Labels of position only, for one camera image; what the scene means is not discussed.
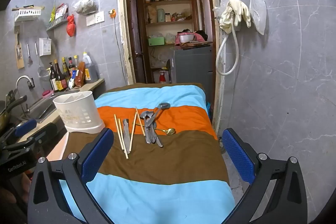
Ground large steel serving spoon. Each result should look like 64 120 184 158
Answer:
146 102 171 130

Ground cream rubber gloves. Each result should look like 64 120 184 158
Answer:
219 0 252 32

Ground hanging wire skimmer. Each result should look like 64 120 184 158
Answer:
35 42 51 81

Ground metal bowl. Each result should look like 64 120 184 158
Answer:
178 33 196 43

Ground black frying pan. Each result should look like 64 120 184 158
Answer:
0 95 28 133

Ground striped blue orange brown blanket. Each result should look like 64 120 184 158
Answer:
59 84 235 224

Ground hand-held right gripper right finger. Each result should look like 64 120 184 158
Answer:
222 128 308 224

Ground green box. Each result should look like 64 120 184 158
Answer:
148 37 165 46

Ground white mesh bag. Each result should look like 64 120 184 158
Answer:
249 0 267 36

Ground wooden shelf unit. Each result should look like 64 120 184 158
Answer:
136 0 200 83

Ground red snack packet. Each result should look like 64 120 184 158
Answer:
55 4 68 18

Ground steel faucet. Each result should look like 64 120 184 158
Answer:
15 75 35 115

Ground gold spoon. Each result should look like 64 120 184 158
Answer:
135 128 177 136

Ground white wall rack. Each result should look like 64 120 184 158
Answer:
14 7 43 22

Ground clear oil jug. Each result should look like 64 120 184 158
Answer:
82 52 98 83

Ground steel sink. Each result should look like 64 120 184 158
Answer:
28 97 58 121

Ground red chili packet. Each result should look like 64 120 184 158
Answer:
76 62 86 87

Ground red plastic bag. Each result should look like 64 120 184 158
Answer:
67 15 76 37

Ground wooden chopstick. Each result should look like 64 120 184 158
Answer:
114 114 124 150
130 112 138 153
118 118 129 160
135 107 146 137

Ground blue white packet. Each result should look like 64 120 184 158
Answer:
68 70 77 88

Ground wooden cutting board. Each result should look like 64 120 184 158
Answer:
182 41 213 47

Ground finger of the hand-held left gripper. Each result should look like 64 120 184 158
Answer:
20 122 58 151
5 119 37 141

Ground white plastic utensil holder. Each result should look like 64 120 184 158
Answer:
52 91 105 134

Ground hanging wooden board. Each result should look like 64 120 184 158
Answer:
14 26 25 69

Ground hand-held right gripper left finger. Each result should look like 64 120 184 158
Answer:
27 127 114 224

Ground white hose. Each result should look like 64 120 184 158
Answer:
215 27 239 76

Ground steel table knife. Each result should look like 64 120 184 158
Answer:
123 118 131 153

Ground row of sauce bottles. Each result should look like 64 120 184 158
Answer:
49 55 79 91

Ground dark wooden door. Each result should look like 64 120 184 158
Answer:
128 0 146 84

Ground pile of steel spoons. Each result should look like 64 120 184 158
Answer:
139 110 164 148

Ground metal wall shelf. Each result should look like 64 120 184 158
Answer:
46 13 69 31

